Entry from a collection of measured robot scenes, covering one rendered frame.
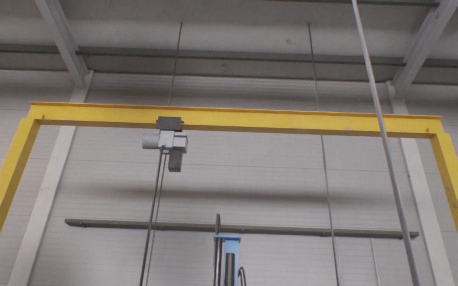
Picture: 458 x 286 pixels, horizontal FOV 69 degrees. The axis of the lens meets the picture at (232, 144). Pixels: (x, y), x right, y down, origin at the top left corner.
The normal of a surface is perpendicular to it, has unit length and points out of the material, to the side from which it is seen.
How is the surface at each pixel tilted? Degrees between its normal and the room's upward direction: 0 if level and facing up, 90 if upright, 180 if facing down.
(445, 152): 90
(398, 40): 173
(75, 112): 90
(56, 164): 90
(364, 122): 90
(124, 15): 173
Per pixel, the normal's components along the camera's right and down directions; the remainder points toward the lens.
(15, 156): 0.01, -0.50
